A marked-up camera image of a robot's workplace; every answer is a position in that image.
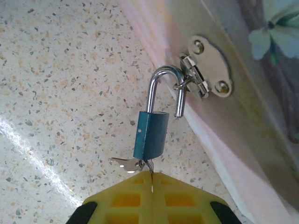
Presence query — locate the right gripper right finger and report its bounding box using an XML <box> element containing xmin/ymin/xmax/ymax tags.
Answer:
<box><xmin>152</xmin><ymin>172</ymin><xmax>243</xmax><ymax>224</ymax></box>

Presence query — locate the small blue padlock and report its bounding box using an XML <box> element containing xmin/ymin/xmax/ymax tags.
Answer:
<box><xmin>132</xmin><ymin>65</ymin><xmax>188</xmax><ymax>161</ymax></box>

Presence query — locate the spare silver key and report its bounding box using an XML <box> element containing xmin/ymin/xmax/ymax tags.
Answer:
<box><xmin>108</xmin><ymin>157</ymin><xmax>142</xmax><ymax>175</ymax></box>

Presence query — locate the silver metal hasp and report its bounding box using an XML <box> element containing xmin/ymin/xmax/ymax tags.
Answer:
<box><xmin>173</xmin><ymin>35</ymin><xmax>234</xmax><ymax>101</ymax></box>

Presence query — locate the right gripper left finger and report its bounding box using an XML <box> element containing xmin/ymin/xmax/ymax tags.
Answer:
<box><xmin>67</xmin><ymin>170</ymin><xmax>153</xmax><ymax>224</ymax></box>

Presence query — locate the thin metal key ring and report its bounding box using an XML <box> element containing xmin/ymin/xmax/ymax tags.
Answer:
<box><xmin>139</xmin><ymin>159</ymin><xmax>156</xmax><ymax>178</ymax></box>

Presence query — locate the pink book-shaped storage box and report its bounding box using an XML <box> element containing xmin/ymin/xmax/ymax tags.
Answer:
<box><xmin>118</xmin><ymin>0</ymin><xmax>299</xmax><ymax>224</ymax></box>

